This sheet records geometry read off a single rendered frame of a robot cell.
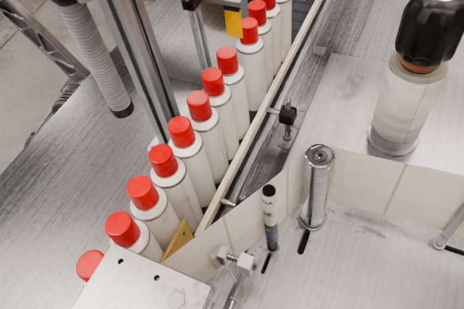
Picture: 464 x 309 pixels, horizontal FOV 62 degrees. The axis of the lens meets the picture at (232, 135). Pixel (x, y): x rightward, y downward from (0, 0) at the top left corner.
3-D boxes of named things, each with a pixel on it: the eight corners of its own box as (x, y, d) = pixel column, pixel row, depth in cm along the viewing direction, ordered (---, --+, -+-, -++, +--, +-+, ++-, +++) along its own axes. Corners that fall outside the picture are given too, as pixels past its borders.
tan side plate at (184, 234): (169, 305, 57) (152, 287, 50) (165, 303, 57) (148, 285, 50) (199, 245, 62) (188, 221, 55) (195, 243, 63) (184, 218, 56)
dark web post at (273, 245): (275, 253, 62) (273, 196, 47) (265, 250, 62) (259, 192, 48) (279, 243, 63) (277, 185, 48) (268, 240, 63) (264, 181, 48)
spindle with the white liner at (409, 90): (413, 161, 69) (479, 21, 46) (362, 147, 72) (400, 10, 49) (420, 125, 74) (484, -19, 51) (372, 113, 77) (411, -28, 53)
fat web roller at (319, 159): (321, 235, 63) (332, 174, 48) (294, 225, 64) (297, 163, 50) (329, 211, 65) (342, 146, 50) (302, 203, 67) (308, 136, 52)
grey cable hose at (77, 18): (127, 122, 56) (61, -8, 40) (107, 116, 57) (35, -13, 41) (139, 105, 58) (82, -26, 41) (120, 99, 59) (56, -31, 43)
